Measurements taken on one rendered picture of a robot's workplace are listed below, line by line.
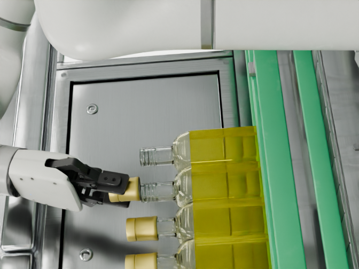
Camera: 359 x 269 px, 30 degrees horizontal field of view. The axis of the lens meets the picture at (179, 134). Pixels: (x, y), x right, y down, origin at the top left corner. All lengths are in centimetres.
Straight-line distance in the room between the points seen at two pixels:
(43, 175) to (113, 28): 43
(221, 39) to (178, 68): 68
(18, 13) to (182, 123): 38
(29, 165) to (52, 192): 5
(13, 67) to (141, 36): 51
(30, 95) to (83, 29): 72
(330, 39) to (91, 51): 21
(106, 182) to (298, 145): 28
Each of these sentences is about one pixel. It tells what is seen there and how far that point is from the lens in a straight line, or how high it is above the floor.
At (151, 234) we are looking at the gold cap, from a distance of 96.
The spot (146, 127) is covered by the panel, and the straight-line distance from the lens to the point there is 120.
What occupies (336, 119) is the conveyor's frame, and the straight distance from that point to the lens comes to 87.
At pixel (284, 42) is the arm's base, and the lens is 58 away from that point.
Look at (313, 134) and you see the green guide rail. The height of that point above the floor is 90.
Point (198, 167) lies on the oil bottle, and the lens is 97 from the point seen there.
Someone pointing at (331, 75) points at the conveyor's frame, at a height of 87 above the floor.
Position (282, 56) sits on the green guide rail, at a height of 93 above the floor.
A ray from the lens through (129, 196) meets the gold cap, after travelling 97.
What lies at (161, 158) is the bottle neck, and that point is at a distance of 100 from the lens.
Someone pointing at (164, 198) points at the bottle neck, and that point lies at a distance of 98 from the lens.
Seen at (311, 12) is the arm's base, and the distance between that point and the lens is 57.
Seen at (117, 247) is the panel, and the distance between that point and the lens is 110.
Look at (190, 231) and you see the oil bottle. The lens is 93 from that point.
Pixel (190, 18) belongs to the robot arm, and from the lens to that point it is 56.
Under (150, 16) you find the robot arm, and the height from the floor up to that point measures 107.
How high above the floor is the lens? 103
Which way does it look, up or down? 3 degrees up
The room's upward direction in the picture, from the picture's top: 94 degrees counter-clockwise
